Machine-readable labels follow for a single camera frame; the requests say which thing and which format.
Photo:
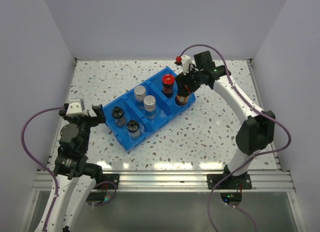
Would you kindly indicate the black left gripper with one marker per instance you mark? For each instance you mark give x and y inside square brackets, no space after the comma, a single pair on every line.
[97,109]

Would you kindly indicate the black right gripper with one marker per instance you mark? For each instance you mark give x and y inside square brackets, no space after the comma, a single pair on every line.
[181,80]

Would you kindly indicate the red-cap brown sauce jar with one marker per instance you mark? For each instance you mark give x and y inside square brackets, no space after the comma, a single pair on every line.
[181,100]

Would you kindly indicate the red-cap dark sauce jar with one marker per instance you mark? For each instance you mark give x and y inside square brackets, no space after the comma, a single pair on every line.
[168,81]

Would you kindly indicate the black-cap brown spice bottle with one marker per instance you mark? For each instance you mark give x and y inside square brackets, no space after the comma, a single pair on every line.
[118,115]

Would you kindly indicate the silver-lid shaker jar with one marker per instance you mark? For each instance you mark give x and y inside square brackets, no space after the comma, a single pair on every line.
[150,106]

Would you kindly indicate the black-cap white spice bottle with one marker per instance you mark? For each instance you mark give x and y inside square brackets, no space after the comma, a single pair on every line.
[133,128]

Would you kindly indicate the silver-lid blue-label spice jar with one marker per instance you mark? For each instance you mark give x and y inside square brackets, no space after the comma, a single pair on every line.
[139,94]

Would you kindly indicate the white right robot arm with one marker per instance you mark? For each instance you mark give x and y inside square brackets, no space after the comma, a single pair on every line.
[257,126]

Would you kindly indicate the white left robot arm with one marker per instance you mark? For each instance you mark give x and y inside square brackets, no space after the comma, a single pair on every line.
[74,177]

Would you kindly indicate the blue three-compartment plastic bin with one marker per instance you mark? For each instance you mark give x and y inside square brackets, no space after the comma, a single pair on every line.
[166,110]

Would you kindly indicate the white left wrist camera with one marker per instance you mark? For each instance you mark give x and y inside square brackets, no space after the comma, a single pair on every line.
[76,107]

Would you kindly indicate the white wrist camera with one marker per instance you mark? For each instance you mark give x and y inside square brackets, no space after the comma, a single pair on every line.
[76,107]
[184,61]

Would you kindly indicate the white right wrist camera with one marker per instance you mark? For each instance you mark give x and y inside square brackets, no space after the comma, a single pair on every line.
[184,61]

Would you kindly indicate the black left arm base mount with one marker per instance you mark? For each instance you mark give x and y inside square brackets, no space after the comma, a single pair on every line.
[109,177]

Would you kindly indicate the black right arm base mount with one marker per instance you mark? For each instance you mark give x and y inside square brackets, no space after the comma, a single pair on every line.
[242,182]

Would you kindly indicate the aluminium front rail frame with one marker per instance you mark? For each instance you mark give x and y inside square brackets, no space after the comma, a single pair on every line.
[196,180]

